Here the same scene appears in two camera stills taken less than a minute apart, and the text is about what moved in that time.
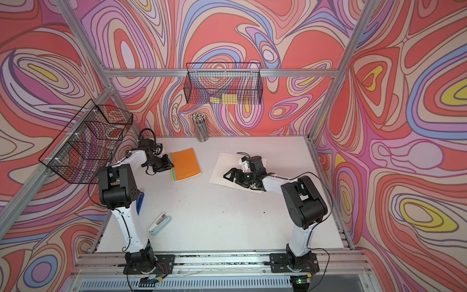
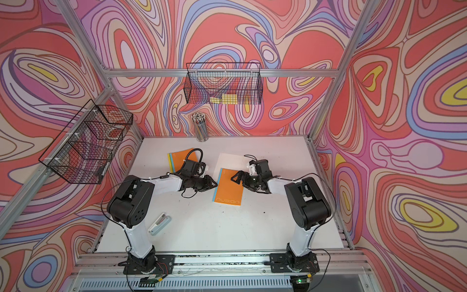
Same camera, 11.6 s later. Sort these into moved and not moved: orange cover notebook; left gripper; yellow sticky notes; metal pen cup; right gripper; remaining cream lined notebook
Moved: remaining cream lined notebook; left gripper
Not moved: yellow sticky notes; right gripper; orange cover notebook; metal pen cup
